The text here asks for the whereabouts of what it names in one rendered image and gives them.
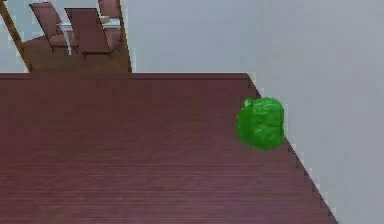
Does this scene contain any green garbage bag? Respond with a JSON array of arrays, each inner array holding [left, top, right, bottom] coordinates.
[[235, 96, 286, 152]]

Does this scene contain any reddish brown dining chair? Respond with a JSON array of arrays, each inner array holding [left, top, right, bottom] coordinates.
[[29, 1, 80, 54], [98, 0, 122, 20], [64, 7, 123, 60]]

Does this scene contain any white dining table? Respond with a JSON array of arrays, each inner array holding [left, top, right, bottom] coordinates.
[[55, 15, 122, 56]]

